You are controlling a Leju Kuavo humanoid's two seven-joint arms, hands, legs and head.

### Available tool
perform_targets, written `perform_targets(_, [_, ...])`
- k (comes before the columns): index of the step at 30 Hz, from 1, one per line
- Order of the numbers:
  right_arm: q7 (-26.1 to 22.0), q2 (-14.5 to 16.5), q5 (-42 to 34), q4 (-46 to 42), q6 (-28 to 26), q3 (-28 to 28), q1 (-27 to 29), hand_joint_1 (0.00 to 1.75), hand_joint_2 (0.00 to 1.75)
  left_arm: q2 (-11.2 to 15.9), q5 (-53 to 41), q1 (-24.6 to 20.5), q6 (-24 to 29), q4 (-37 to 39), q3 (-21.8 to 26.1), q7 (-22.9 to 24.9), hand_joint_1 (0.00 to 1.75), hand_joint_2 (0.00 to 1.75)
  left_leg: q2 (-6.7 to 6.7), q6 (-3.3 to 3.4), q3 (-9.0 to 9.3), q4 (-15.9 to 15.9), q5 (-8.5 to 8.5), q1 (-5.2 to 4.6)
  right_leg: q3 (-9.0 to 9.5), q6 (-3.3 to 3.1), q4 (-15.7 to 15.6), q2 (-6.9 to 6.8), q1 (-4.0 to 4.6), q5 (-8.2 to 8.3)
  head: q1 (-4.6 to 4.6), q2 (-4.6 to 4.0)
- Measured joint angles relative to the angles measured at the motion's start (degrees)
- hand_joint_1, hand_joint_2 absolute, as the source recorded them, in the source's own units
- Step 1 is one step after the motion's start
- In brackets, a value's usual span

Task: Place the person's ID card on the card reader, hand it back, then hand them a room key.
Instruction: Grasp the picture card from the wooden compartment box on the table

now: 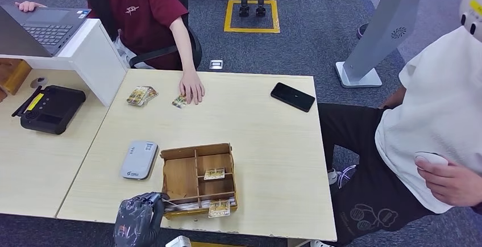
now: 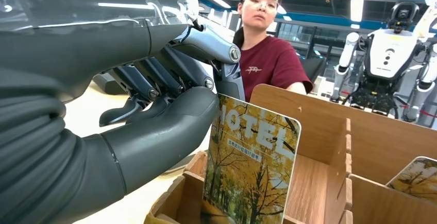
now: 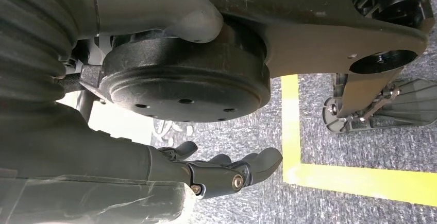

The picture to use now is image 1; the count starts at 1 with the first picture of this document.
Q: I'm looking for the stack of patterned cards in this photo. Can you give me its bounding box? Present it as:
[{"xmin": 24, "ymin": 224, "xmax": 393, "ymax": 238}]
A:
[{"xmin": 126, "ymin": 85, "xmax": 159, "ymax": 107}]

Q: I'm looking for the brown wooden box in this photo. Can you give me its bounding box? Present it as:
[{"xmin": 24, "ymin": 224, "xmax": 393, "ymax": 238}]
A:
[{"xmin": 0, "ymin": 58, "xmax": 33, "ymax": 97}]

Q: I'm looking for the headset person's left hand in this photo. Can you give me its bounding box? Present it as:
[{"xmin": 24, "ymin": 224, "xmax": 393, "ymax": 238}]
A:
[{"xmin": 414, "ymin": 157, "xmax": 482, "ymax": 207}]

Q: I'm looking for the yellow floor tape strip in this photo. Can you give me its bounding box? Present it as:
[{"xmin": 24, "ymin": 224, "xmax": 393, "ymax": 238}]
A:
[{"xmin": 190, "ymin": 241, "xmax": 242, "ymax": 247}]

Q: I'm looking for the black smartphone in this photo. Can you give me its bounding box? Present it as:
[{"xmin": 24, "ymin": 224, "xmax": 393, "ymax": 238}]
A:
[{"xmin": 269, "ymin": 82, "xmax": 316, "ymax": 113}]

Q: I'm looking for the dark shoe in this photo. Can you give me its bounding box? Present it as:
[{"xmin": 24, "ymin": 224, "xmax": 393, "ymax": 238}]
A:
[{"xmin": 356, "ymin": 22, "xmax": 370, "ymax": 40}]

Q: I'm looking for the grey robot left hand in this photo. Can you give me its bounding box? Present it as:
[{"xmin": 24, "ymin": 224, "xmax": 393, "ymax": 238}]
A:
[{"xmin": 113, "ymin": 191, "xmax": 171, "ymax": 247}]

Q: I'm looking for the white desk riser shelf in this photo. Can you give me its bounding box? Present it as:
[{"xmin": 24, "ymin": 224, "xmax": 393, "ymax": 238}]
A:
[{"xmin": 0, "ymin": 18, "xmax": 128, "ymax": 107}]

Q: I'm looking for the white VR controller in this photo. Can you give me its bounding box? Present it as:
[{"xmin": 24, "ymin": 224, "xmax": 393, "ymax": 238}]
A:
[{"xmin": 413, "ymin": 151, "xmax": 450, "ymax": 167}]

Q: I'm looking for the black office chair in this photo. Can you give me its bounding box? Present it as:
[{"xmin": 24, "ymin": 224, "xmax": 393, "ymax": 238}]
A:
[{"xmin": 128, "ymin": 0, "xmax": 203, "ymax": 71}]

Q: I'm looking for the wooden compartment box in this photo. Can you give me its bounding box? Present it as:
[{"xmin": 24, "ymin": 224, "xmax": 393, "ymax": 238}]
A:
[{"xmin": 160, "ymin": 143, "xmax": 239, "ymax": 220}]

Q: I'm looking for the person's left hand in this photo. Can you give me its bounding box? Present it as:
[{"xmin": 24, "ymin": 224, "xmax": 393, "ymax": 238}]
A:
[{"xmin": 178, "ymin": 70, "xmax": 206, "ymax": 106}]

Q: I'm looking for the white shoe with purple laces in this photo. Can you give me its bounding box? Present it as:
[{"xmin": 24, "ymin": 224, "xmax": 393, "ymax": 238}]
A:
[{"xmin": 327, "ymin": 165, "xmax": 356, "ymax": 186}]

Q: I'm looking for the black console with yellow label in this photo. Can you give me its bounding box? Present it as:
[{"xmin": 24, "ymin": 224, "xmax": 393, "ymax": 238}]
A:
[{"xmin": 11, "ymin": 84, "xmax": 86, "ymax": 136}]

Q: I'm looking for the grey laptop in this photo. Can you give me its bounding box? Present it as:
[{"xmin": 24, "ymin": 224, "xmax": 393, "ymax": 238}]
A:
[{"xmin": 0, "ymin": 4, "xmax": 92, "ymax": 58}]

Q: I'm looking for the grey card reader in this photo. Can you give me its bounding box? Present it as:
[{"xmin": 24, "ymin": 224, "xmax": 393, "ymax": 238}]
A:
[{"xmin": 119, "ymin": 140, "xmax": 159, "ymax": 181}]

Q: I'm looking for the white VR headset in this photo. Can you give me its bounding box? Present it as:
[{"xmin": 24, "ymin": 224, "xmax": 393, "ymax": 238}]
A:
[{"xmin": 458, "ymin": 0, "xmax": 482, "ymax": 43}]

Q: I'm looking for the row of white key cards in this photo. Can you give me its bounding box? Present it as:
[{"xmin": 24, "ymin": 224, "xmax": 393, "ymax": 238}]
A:
[{"xmin": 177, "ymin": 197, "xmax": 237, "ymax": 210}]

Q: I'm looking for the yellow patterned ID card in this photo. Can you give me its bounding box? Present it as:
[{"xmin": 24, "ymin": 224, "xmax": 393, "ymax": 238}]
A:
[{"xmin": 171, "ymin": 94, "xmax": 188, "ymax": 109}]

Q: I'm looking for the person with VR headset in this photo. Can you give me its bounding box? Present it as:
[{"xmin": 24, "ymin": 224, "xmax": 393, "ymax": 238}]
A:
[{"xmin": 318, "ymin": 25, "xmax": 482, "ymax": 246}]

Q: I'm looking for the grey pillar stand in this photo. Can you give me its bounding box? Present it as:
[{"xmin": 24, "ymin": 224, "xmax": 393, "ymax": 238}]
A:
[{"xmin": 335, "ymin": 0, "xmax": 439, "ymax": 89}]

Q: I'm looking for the person's right hand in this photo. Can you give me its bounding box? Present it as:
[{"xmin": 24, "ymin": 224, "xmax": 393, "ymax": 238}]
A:
[{"xmin": 15, "ymin": 1, "xmax": 47, "ymax": 13}]

